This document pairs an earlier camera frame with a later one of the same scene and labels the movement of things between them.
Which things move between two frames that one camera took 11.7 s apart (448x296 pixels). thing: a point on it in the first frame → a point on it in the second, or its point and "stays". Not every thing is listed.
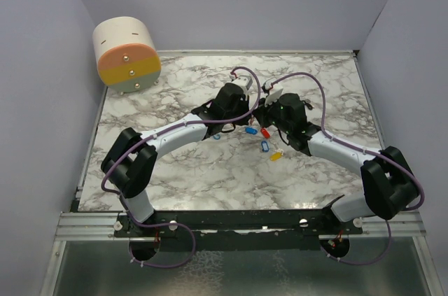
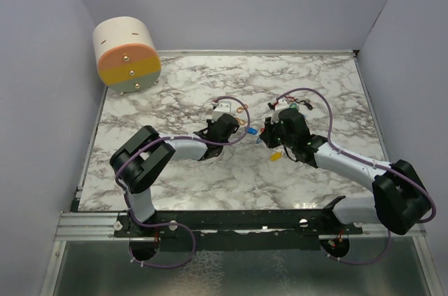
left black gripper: x=243 y=102 → x=210 y=124
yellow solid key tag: x=276 y=156 stays
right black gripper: x=262 y=112 → x=266 y=135
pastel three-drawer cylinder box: x=127 y=59 stays
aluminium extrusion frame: x=87 y=227 stays
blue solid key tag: x=252 y=131 stays
